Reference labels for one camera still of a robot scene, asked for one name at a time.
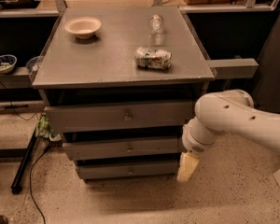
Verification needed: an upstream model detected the black pole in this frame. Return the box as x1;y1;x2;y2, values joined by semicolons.
11;133;37;194

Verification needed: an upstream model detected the clear glass bowl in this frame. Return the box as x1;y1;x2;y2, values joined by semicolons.
26;56;43;73

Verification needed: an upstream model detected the grey drawer cabinet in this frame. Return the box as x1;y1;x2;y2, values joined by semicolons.
33;7;214;168

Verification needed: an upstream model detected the grey top drawer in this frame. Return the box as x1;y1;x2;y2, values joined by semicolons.
45;100;193;133

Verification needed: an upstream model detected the grey left counter shelf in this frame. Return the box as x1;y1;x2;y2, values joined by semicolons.
0;67;32;90

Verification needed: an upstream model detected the green white bag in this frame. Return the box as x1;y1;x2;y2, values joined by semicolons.
35;113;62;142

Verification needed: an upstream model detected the black floor cable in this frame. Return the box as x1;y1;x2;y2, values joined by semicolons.
28;145;50;224

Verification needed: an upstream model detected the grey side shelf block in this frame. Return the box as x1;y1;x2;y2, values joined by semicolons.
207;58;259;79

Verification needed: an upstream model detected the blue patterned bowl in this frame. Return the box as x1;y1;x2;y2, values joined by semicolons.
0;54;17;74

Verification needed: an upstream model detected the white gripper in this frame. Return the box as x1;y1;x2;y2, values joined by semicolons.
176;118;223;182

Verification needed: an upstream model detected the crushed green white can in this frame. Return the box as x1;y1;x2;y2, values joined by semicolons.
134;47;172;70

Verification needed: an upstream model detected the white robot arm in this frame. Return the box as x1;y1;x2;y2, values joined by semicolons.
177;90;280;182

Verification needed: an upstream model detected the beige bowl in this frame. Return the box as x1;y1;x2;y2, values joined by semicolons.
64;17;102;39

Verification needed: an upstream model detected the clear plastic bottle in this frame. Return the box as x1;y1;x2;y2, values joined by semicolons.
149;14;164;46

